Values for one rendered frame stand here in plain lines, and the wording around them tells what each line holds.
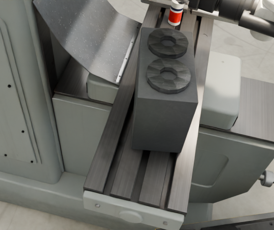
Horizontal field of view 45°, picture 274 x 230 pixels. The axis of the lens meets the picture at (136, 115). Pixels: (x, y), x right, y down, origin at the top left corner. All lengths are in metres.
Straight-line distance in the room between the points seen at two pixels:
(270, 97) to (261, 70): 1.29
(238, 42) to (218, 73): 1.60
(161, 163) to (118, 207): 0.14
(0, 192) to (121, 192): 1.05
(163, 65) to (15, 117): 0.70
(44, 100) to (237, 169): 0.73
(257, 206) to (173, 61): 1.34
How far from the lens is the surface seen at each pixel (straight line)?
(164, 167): 0.77
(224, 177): 1.36
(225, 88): 1.13
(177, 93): 0.66
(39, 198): 1.64
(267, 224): 1.21
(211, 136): 1.14
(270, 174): 1.34
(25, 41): 0.99
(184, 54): 0.74
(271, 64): 2.67
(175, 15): 1.11
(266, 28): 0.88
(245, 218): 1.41
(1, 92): 1.17
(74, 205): 1.59
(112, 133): 0.81
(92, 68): 1.03
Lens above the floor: 1.62
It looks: 52 degrees down
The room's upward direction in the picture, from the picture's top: 7 degrees clockwise
